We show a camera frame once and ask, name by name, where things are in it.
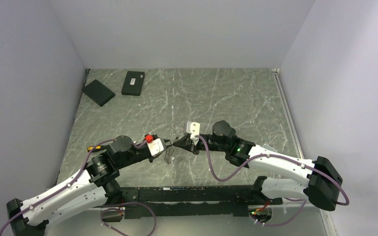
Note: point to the translucent plastic card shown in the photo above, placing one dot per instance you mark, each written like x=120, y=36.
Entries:
x=269, y=148

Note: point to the large beaded keyring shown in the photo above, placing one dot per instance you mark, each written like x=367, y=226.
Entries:
x=169, y=155

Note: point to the aluminium frame rail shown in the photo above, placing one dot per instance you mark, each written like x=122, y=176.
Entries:
x=97, y=199

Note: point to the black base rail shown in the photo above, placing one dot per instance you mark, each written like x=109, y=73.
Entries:
x=234, y=200

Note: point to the plain black box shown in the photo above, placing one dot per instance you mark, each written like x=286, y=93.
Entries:
x=98, y=92

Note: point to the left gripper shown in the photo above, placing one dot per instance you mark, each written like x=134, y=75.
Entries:
x=151, y=158

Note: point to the yellow handled screwdriver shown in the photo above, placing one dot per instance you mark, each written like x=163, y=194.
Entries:
x=96, y=148

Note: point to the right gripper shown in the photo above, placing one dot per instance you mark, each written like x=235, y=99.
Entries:
x=182, y=143

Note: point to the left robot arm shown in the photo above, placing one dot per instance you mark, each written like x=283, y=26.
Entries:
x=93, y=185

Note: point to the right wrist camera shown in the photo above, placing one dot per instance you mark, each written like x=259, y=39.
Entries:
x=193, y=129

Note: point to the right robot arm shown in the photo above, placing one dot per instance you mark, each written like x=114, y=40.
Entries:
x=316, y=181

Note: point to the black box with label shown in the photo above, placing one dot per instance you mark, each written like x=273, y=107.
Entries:
x=133, y=83

